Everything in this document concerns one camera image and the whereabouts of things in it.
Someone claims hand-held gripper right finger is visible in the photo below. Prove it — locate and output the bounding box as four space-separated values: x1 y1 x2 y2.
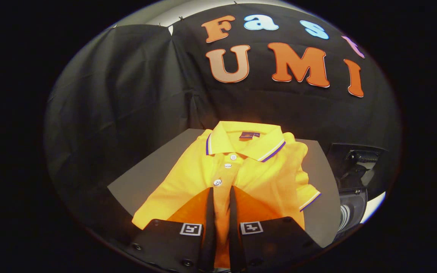
228 185 322 273

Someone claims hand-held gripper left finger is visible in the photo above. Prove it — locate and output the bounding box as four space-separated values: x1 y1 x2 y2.
127 187 216 273

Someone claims orange polo shirt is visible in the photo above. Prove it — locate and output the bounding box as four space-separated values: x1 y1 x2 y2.
132 121 321 269

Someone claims dark grey washing machine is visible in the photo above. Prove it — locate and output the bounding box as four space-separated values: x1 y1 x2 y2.
327 143 388 237

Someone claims transparent washing machine lid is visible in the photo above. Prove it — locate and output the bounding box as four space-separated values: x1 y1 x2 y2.
328 143 388 190

